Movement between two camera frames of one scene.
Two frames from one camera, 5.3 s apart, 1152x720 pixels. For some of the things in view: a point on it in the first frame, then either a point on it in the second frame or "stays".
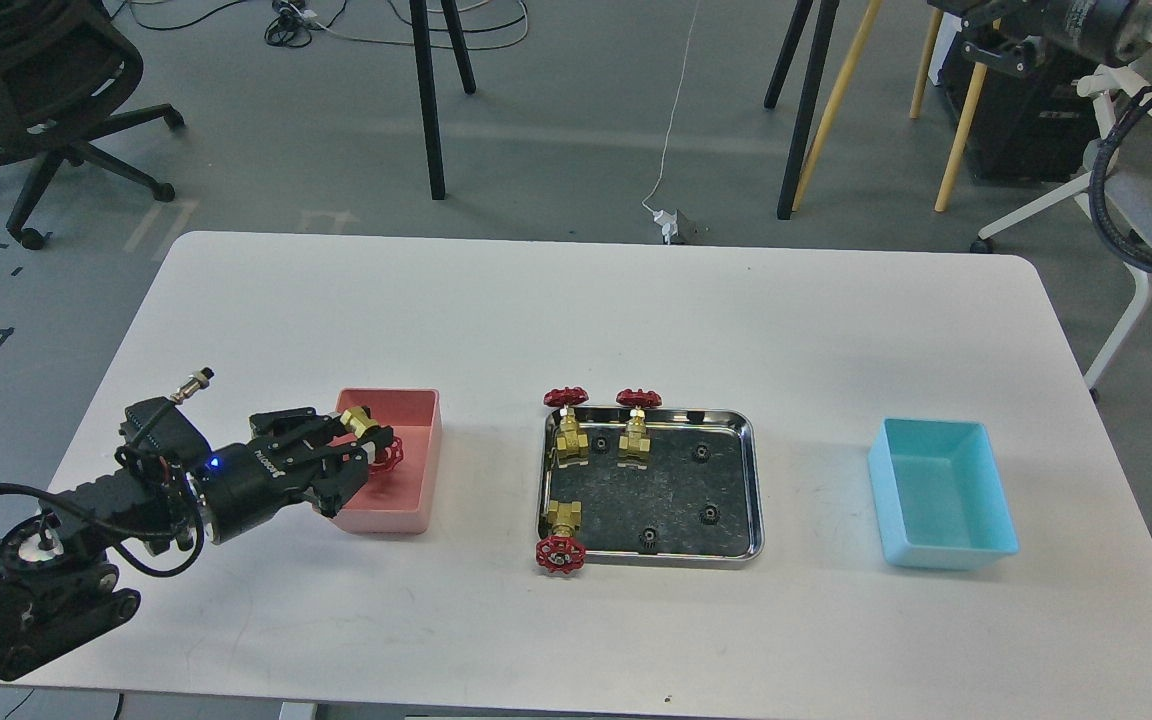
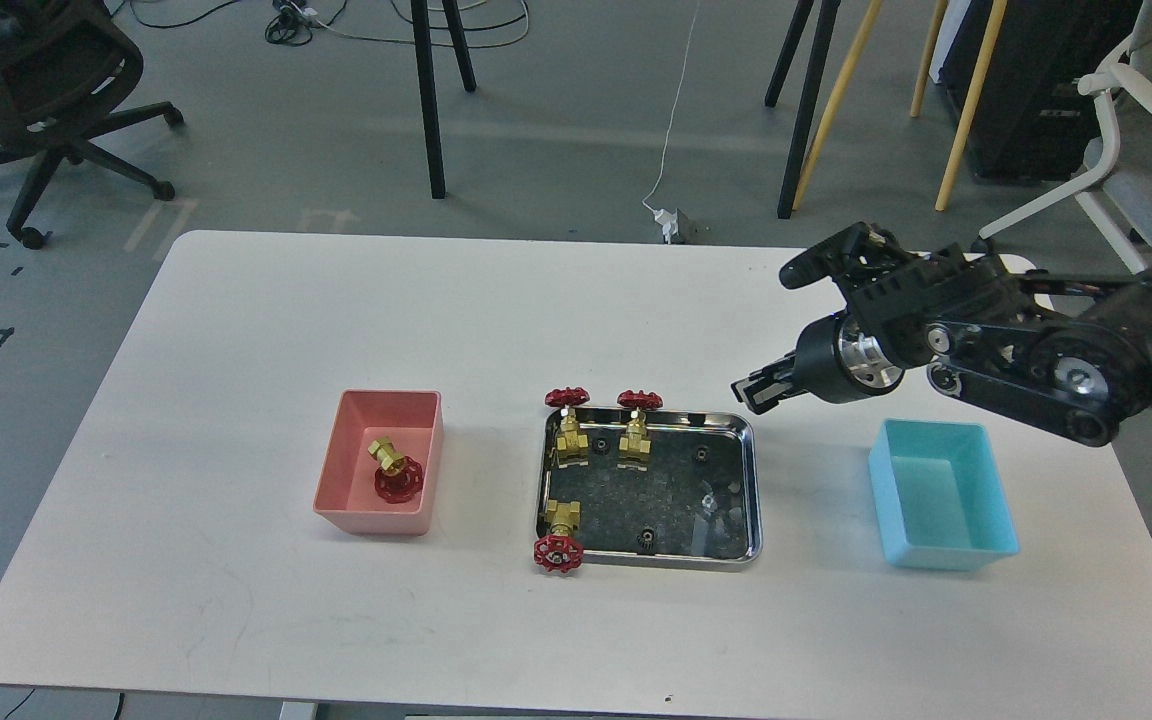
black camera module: (158, 434) to (863, 259)
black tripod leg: (421, 37) stays
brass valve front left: (563, 551) stays
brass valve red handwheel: (388, 456) to (400, 478)
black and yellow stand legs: (795, 185) stays
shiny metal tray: (698, 504) stays
